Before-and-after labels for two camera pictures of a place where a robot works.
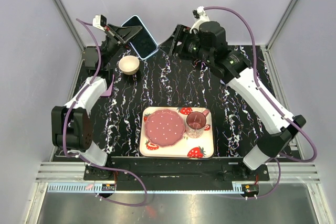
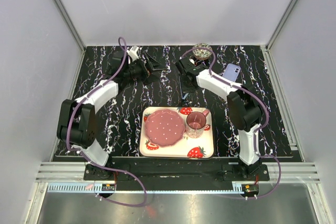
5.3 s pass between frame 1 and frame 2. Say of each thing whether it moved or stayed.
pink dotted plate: stayed
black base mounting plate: stayed
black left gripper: moved
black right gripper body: moved
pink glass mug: stayed
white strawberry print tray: stayed
